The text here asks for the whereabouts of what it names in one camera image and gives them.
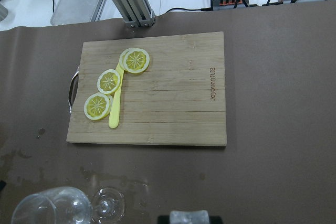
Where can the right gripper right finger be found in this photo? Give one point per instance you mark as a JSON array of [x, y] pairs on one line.
[[215, 220]]

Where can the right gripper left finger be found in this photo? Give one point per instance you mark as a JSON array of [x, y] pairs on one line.
[[163, 219]]

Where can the clear wine glass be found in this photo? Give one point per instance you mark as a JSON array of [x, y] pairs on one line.
[[71, 205]]

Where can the yellow plastic knife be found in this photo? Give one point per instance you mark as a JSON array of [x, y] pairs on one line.
[[115, 108]]

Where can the wooden cutting board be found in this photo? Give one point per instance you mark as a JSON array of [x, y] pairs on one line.
[[178, 100]]

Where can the middle lemon slice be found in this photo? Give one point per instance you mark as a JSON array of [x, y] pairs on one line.
[[109, 81]]

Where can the clear plastic food container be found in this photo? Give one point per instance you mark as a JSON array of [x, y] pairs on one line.
[[75, 11]]

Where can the lemon slice near handle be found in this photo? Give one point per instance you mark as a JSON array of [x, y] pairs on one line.
[[98, 106]]

